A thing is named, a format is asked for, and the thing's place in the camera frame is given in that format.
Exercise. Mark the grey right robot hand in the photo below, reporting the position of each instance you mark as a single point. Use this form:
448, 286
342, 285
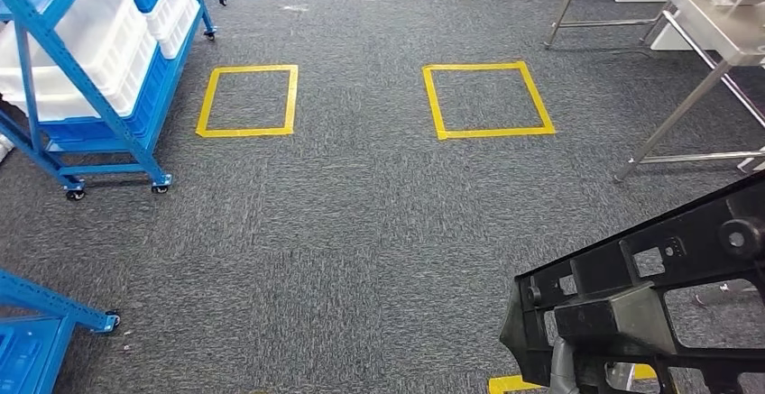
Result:
565, 373

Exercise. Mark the black plastic frame part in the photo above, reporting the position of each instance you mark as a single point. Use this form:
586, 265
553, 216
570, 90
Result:
609, 319

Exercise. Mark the stainless steel table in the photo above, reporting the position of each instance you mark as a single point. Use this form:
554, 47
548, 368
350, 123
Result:
675, 116

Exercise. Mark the white plastic bin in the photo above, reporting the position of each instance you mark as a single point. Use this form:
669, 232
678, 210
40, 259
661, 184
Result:
176, 21
95, 27

